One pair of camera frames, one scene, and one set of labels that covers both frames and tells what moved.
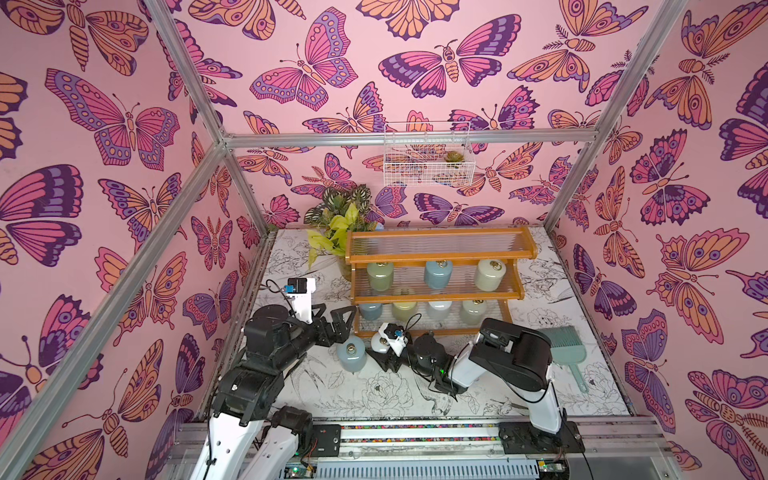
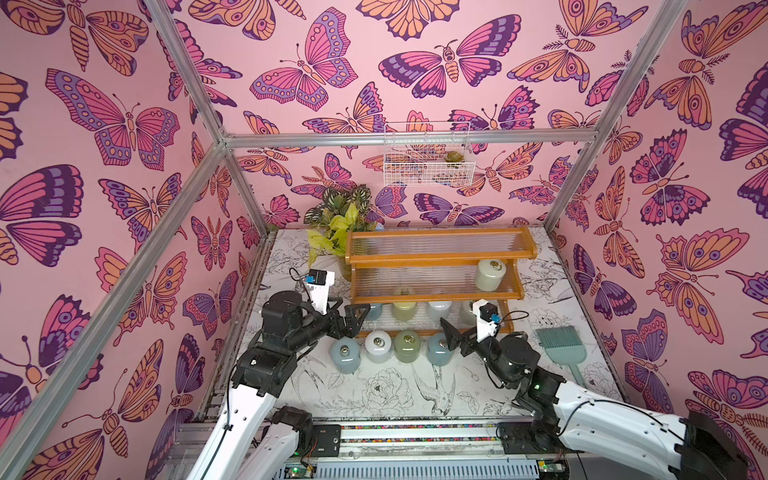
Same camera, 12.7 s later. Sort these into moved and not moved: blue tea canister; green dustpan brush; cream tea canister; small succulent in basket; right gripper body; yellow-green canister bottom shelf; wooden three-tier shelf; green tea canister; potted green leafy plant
Moved: blue tea canister; right gripper body; green tea canister
Not moved: small succulent in basket; potted green leafy plant; yellow-green canister bottom shelf; cream tea canister; green dustpan brush; wooden three-tier shelf
